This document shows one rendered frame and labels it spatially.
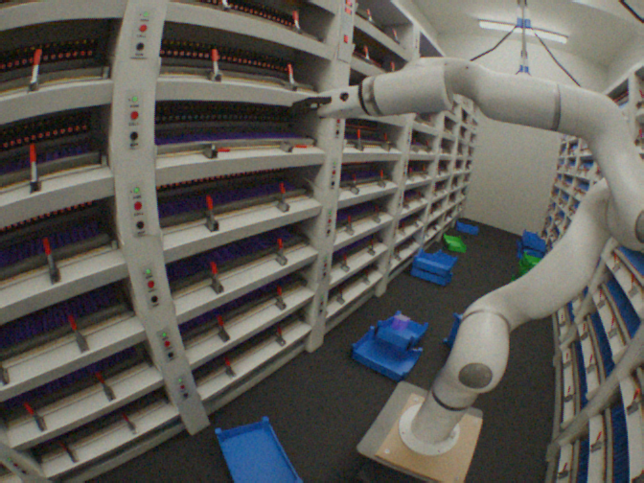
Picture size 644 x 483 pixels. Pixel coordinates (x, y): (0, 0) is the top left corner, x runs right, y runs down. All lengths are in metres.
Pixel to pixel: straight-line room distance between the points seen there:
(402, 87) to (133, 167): 0.54
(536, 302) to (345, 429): 0.87
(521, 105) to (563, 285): 0.30
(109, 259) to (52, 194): 0.21
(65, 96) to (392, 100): 0.61
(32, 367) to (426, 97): 1.01
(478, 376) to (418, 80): 0.52
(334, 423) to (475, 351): 0.78
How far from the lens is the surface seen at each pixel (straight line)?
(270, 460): 1.10
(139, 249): 0.68
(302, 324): 1.32
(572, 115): 0.51
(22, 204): 0.63
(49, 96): 0.62
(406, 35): 1.76
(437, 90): 0.50
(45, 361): 0.80
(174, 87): 0.67
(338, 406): 1.24
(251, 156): 0.78
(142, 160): 0.64
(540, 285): 0.55
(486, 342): 0.54
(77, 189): 0.62
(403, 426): 0.87
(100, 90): 0.63
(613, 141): 0.53
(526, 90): 0.50
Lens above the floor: 1.02
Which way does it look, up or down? 22 degrees down
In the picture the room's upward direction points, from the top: 5 degrees clockwise
